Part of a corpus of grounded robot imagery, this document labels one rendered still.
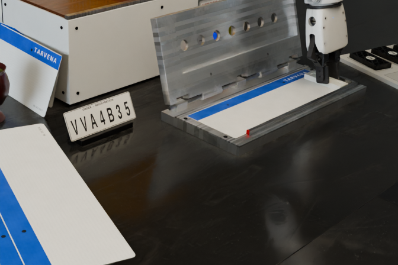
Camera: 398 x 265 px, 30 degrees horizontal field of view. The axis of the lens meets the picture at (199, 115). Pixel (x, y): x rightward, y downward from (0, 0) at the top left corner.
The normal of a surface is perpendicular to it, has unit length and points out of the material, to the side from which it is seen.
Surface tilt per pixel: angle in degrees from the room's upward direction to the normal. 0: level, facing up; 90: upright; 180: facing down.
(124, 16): 90
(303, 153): 0
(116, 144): 0
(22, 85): 69
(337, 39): 76
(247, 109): 0
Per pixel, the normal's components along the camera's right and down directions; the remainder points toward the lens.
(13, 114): 0.05, -0.90
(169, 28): 0.71, 0.06
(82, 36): 0.72, 0.33
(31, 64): -0.66, -0.09
